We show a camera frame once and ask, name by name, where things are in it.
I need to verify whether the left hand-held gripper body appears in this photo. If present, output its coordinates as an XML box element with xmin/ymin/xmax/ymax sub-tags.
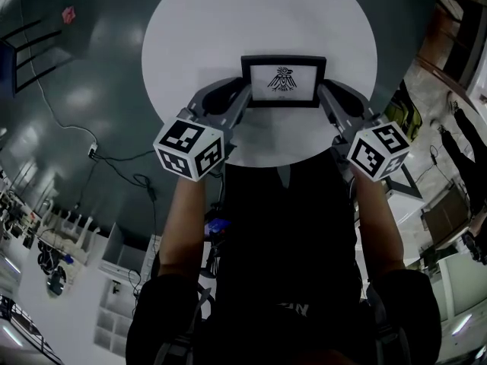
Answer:
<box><xmin>152</xmin><ymin>106</ymin><xmax>235</xmax><ymax>183</ymax></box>

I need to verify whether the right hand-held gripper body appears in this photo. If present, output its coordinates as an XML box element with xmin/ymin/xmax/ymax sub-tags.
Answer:
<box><xmin>330</xmin><ymin>113</ymin><xmax>411</xmax><ymax>183</ymax></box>

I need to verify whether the black framed bird picture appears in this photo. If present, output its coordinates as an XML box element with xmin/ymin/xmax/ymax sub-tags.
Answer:
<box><xmin>240</xmin><ymin>54</ymin><xmax>327</xmax><ymax>109</ymax></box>

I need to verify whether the person's left forearm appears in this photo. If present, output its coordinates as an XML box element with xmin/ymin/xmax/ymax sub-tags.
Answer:
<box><xmin>158</xmin><ymin>173</ymin><xmax>208</xmax><ymax>279</ymax></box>

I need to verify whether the person's right forearm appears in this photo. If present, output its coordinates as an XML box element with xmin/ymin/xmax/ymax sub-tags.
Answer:
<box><xmin>352</xmin><ymin>167</ymin><xmax>406</xmax><ymax>278</ymax></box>

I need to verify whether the round white table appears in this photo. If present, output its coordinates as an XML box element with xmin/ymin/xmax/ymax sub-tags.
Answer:
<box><xmin>141</xmin><ymin>0</ymin><xmax>378</xmax><ymax>169</ymax></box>

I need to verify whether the yellow green backpack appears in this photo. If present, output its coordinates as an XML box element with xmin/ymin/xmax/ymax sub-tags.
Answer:
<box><xmin>383</xmin><ymin>84</ymin><xmax>425</xmax><ymax>146</ymax></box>

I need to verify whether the blue screen device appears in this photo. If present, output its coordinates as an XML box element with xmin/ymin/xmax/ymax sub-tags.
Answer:
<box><xmin>204</xmin><ymin>217</ymin><xmax>233</xmax><ymax>239</ymax></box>

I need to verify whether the wooden crate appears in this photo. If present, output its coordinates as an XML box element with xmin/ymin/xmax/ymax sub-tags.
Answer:
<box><xmin>421</xmin><ymin>191</ymin><xmax>469</xmax><ymax>243</ymax></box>

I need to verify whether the wooden desk white top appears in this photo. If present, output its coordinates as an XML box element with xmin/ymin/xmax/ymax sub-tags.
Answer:
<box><xmin>415</xmin><ymin>0</ymin><xmax>487</xmax><ymax>105</ymax></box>

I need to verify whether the white shelf unit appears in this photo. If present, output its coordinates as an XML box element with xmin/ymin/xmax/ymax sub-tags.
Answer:
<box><xmin>92</xmin><ymin>221</ymin><xmax>165</xmax><ymax>359</ymax></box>

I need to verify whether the white rack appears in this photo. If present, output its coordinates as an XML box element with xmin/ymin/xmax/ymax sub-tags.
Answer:
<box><xmin>37</xmin><ymin>206</ymin><xmax>101</xmax><ymax>260</ymax></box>

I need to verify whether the black cable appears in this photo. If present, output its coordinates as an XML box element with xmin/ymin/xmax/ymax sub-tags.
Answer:
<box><xmin>74</xmin><ymin>148</ymin><xmax>164</xmax><ymax>213</ymax></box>

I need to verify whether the white cable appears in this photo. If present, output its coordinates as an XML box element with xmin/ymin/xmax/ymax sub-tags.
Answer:
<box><xmin>33</xmin><ymin>72</ymin><xmax>96</xmax><ymax>146</ymax></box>

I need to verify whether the person's left shoulder strap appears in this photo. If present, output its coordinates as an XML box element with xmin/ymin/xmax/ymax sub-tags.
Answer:
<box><xmin>151</xmin><ymin>285</ymin><xmax>215</xmax><ymax>365</ymax></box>

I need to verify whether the person's shoulder strap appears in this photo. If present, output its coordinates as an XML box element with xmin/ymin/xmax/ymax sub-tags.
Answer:
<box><xmin>364</xmin><ymin>282</ymin><xmax>412</xmax><ymax>365</ymax></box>
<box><xmin>151</xmin><ymin>285</ymin><xmax>215</xmax><ymax>365</ymax></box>

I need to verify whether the person's right shoulder strap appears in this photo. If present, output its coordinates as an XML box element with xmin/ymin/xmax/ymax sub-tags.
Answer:
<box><xmin>364</xmin><ymin>282</ymin><xmax>412</xmax><ymax>365</ymax></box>

